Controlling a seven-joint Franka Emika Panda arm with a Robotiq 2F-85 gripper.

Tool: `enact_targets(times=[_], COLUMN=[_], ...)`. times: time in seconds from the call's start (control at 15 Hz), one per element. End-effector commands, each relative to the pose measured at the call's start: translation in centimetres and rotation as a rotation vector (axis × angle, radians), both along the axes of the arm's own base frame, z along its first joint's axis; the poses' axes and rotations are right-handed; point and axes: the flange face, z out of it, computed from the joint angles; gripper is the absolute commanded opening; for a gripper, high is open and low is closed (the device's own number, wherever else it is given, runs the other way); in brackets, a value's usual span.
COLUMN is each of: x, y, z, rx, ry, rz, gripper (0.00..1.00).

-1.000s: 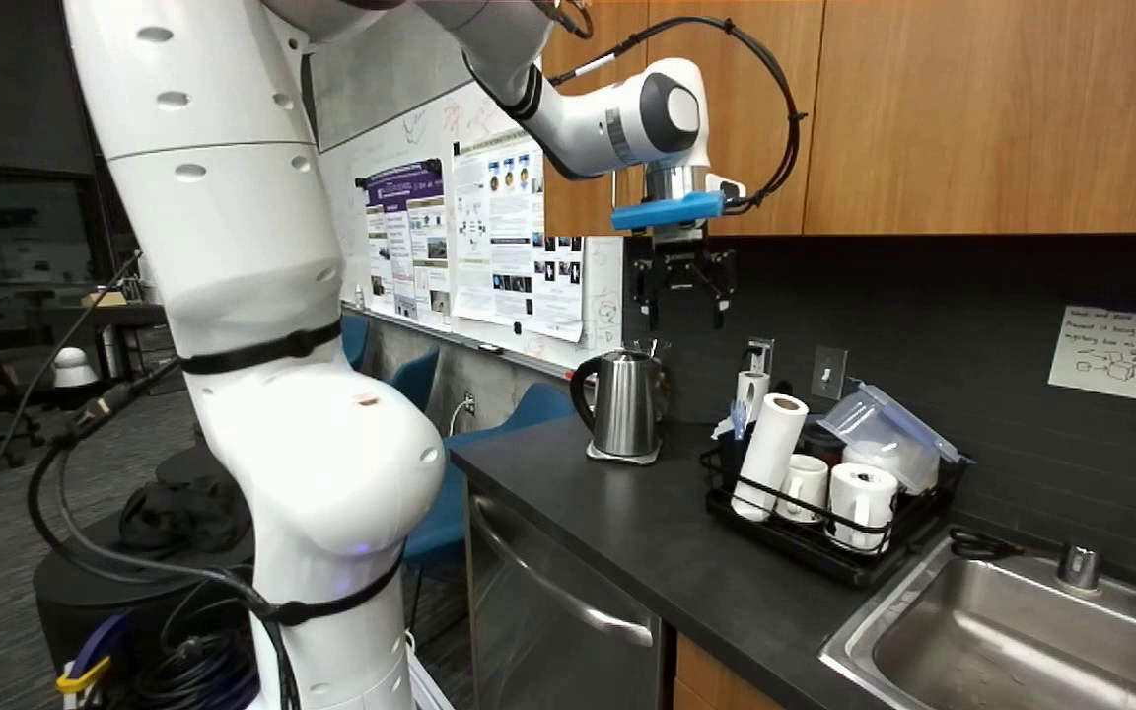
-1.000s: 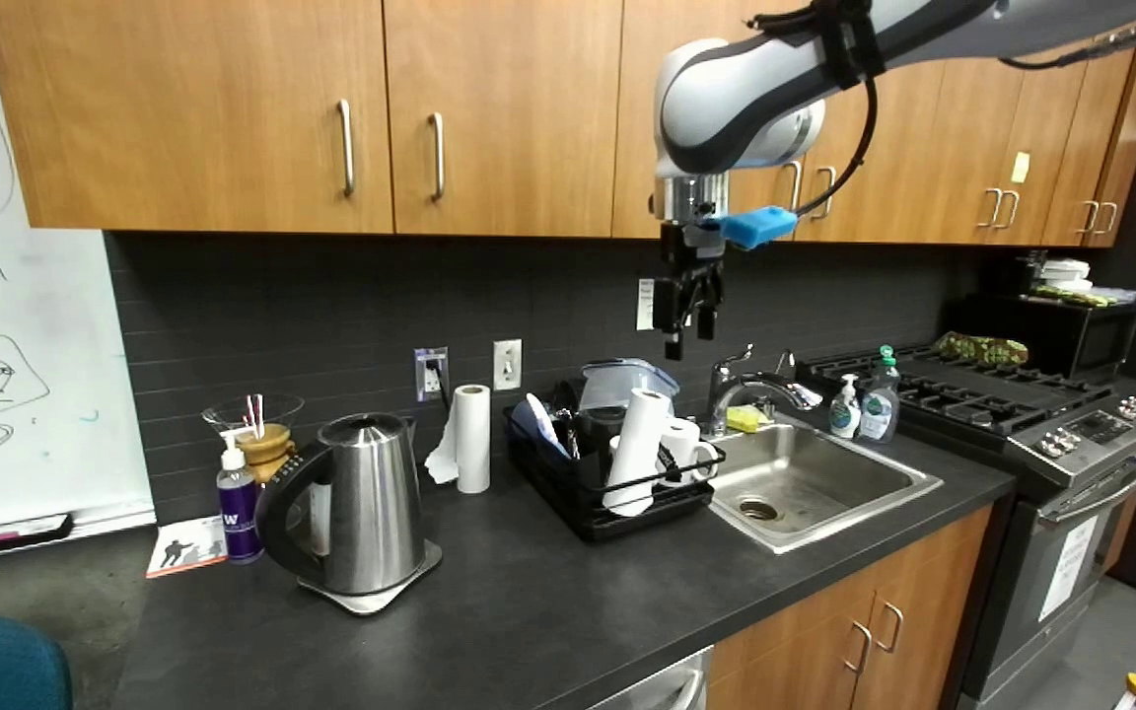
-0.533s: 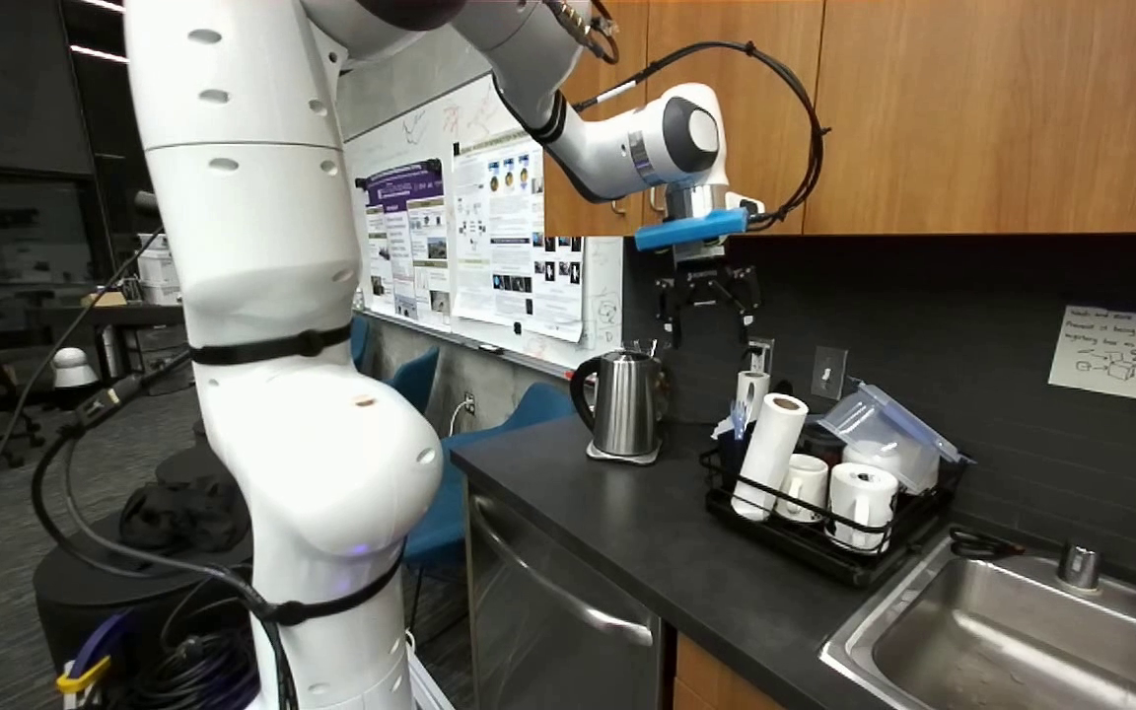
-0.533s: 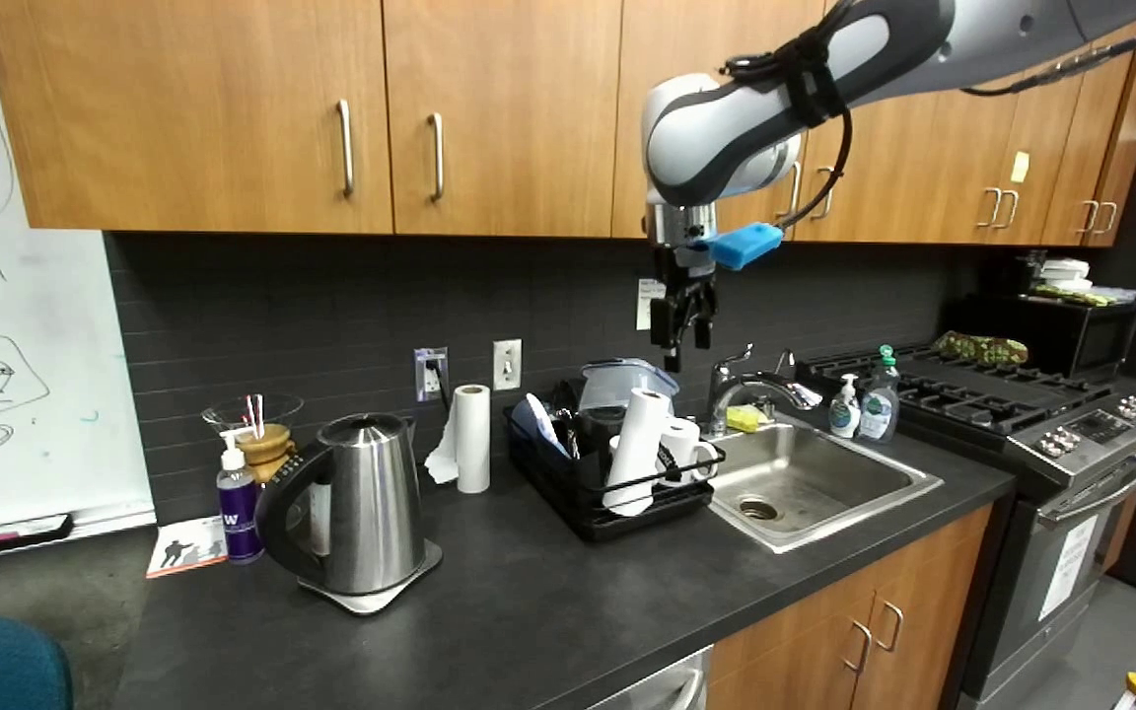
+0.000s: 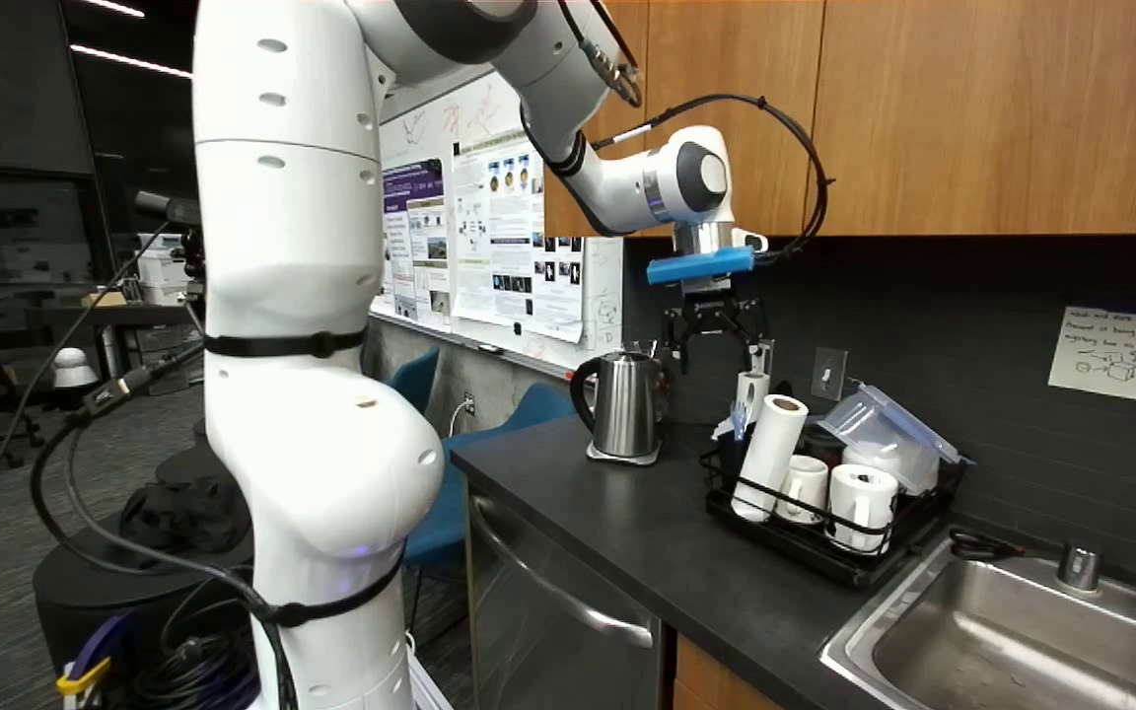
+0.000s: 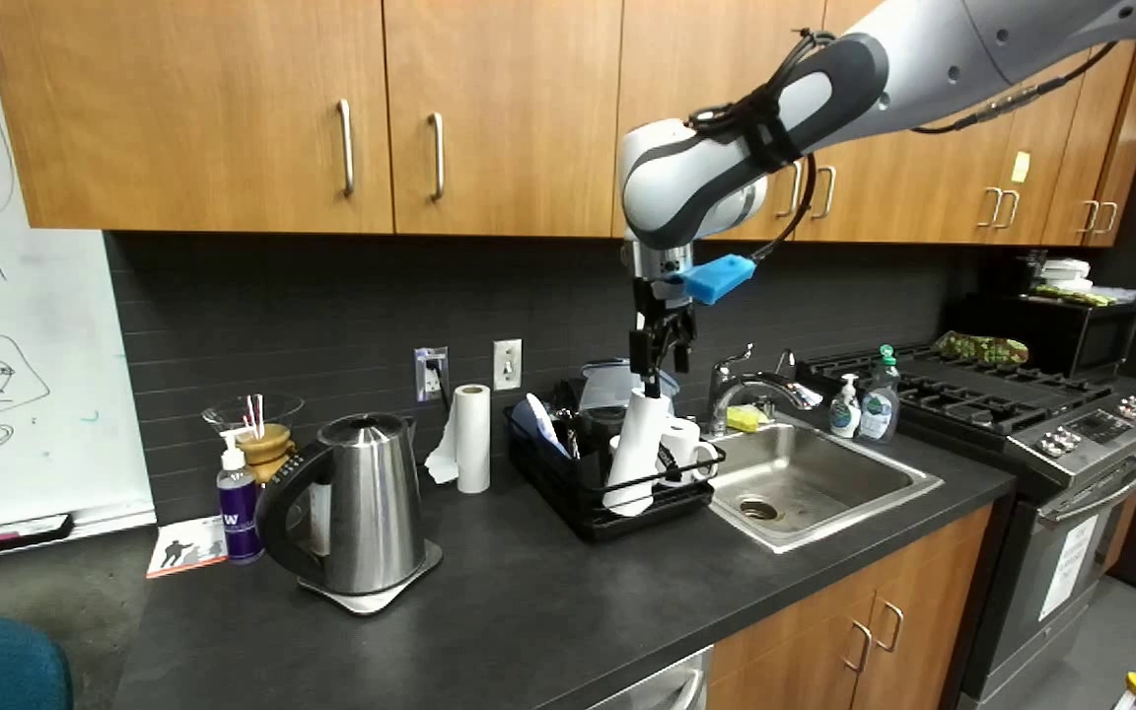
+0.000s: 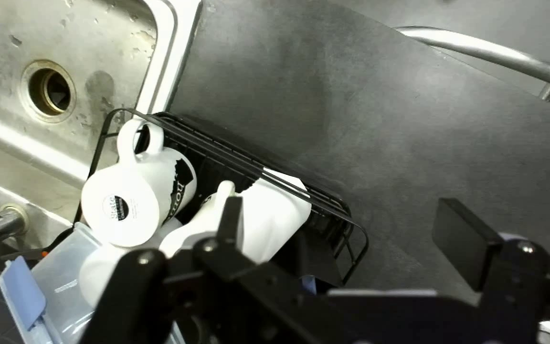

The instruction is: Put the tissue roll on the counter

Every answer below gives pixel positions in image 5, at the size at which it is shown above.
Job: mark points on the black round bin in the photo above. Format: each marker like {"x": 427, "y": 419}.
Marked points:
{"x": 106, "y": 605}

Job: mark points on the wooden lower cabinet door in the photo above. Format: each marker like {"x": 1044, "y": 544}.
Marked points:
{"x": 710, "y": 684}

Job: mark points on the purple header poster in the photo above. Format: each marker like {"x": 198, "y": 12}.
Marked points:
{"x": 411, "y": 240}

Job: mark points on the blue chair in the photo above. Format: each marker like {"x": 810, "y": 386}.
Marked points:
{"x": 416, "y": 379}
{"x": 464, "y": 508}

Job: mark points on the sheet with black photos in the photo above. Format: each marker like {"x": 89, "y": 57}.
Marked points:
{"x": 557, "y": 290}

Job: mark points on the white printed poster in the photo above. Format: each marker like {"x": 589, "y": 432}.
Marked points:
{"x": 494, "y": 240}

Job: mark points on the white plastic jug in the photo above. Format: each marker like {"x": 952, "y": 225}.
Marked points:
{"x": 164, "y": 271}

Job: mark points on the ceiling light strip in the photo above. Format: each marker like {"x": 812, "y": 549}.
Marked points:
{"x": 134, "y": 62}

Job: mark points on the white dome object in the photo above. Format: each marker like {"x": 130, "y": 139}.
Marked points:
{"x": 76, "y": 370}

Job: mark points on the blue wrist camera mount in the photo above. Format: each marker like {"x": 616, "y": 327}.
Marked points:
{"x": 699, "y": 265}

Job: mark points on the white blue plastic lid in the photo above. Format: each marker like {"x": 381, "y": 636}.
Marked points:
{"x": 727, "y": 423}

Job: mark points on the stainless steel sink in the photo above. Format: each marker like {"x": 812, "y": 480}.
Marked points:
{"x": 1013, "y": 643}

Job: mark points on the wooden upper cabinet door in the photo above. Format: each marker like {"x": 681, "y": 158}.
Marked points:
{"x": 987, "y": 120}
{"x": 565, "y": 221}
{"x": 750, "y": 53}

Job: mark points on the wooden cabinet door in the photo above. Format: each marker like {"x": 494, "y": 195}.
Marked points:
{"x": 565, "y": 221}
{"x": 987, "y": 120}
{"x": 750, "y": 53}
{"x": 710, "y": 684}

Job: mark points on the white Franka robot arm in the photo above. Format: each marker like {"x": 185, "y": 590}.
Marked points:
{"x": 292, "y": 200}

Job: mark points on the chrome sink fitting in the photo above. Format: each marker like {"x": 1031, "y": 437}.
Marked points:
{"x": 1078, "y": 565}

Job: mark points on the black cloth bag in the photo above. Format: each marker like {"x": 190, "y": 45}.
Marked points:
{"x": 185, "y": 500}

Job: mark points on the stainless steel dishwasher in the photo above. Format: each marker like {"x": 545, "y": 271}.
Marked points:
{"x": 543, "y": 634}

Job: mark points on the whiteboard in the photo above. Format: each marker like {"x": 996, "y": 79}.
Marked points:
{"x": 503, "y": 114}

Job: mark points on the plain wall outlet plate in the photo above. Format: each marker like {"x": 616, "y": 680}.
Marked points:
{"x": 828, "y": 374}

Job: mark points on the stainless steel electric kettle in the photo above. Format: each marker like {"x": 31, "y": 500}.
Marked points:
{"x": 623, "y": 406}

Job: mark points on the white paper notice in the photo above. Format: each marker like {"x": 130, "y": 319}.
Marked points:
{"x": 1120, "y": 357}

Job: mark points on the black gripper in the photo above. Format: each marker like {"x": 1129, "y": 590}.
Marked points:
{"x": 718, "y": 308}

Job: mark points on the clear plastic container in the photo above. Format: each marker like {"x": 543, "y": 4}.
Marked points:
{"x": 890, "y": 437}

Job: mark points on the silver wall outlet plate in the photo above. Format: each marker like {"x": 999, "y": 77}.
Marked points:
{"x": 764, "y": 357}

